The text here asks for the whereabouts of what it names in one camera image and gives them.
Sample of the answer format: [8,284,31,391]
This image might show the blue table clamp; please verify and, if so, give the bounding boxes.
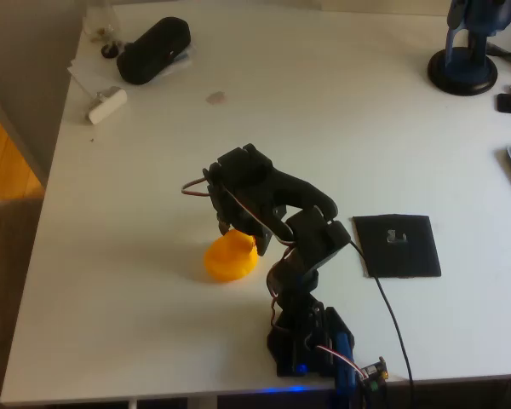
[331,331,361,409]

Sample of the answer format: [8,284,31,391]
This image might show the blue microphone on round base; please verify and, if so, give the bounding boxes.
[427,0,511,97]

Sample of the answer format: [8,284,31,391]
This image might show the white red board wire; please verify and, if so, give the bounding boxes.
[306,331,367,380]

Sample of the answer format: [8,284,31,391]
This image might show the yellow rubber duck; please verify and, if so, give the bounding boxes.
[203,228,260,284]

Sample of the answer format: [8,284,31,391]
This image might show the white power bank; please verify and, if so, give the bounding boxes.
[84,86,129,126]

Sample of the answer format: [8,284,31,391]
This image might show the black square mat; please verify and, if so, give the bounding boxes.
[352,214,443,279]

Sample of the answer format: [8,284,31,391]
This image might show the small controller board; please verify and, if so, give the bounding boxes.
[359,356,389,393]

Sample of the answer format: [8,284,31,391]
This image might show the red white black servo wire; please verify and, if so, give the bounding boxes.
[181,178,299,248]

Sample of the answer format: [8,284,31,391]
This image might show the white paper sheets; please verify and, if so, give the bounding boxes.
[66,42,193,93]

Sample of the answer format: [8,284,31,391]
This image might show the black oblong zip case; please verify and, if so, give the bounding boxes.
[116,15,192,86]

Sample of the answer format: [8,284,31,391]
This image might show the black microphone cable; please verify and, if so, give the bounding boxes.
[487,42,511,72]

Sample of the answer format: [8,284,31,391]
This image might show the clear cola bottle red label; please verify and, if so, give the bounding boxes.
[81,0,127,60]

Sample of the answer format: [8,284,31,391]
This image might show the dark camera cable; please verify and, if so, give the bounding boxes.
[349,240,416,395]

